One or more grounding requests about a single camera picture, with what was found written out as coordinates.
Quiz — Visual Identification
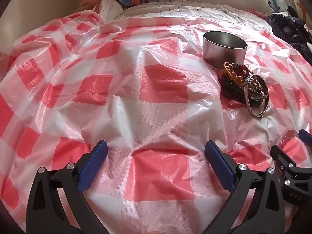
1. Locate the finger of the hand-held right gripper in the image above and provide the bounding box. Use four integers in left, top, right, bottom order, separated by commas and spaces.
299, 129, 312, 149
270, 145, 295, 176

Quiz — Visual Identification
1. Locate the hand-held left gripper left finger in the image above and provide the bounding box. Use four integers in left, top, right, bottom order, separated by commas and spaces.
26, 140, 108, 234

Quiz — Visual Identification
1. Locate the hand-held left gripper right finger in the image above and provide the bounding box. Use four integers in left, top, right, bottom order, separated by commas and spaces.
202, 141, 294, 234

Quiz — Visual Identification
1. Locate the silver bangle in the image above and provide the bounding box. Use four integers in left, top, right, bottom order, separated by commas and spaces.
243, 75, 269, 118

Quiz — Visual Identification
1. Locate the pile of beaded bracelets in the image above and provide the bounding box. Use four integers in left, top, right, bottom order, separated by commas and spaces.
219, 74, 247, 103

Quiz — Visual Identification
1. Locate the golden amber bead bracelet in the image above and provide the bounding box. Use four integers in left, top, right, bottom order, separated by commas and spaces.
223, 62, 254, 84

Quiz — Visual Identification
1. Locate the round metal tin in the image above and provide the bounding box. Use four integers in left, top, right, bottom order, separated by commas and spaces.
203, 31, 247, 68

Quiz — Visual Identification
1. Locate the dark wooden bangle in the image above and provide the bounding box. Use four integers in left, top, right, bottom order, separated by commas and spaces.
249, 74, 269, 108

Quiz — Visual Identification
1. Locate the red white checkered plastic sheet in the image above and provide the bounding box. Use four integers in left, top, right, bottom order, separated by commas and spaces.
0, 5, 312, 234

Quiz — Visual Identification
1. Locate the pile of dark clothes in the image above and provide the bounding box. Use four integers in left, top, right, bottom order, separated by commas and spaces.
266, 5, 312, 65

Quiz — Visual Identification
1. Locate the white striped cloth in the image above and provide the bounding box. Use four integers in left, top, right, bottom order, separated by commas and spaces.
99, 0, 125, 22

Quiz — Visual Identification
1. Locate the pink cloth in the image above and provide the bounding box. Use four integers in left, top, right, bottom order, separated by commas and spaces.
80, 0, 106, 7

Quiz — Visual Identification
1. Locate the striped bed sheet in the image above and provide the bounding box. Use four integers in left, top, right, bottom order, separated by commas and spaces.
121, 1, 246, 18

